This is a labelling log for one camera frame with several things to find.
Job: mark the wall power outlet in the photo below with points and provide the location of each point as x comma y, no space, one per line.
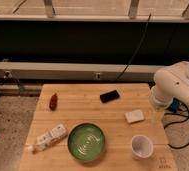
97,76

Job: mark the white sponge block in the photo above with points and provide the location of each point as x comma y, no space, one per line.
134,116

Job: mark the black eraser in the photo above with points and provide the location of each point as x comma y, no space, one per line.
109,96

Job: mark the blue box on floor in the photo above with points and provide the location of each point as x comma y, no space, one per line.
174,106

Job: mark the left wall outlet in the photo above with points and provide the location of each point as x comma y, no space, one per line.
8,74

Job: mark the green bowl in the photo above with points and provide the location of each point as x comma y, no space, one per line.
86,142

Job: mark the red-brown chili pepper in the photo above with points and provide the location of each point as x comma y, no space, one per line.
53,102

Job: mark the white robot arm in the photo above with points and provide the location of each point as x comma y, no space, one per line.
170,82

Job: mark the white paper cup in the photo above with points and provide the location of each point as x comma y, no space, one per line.
141,147

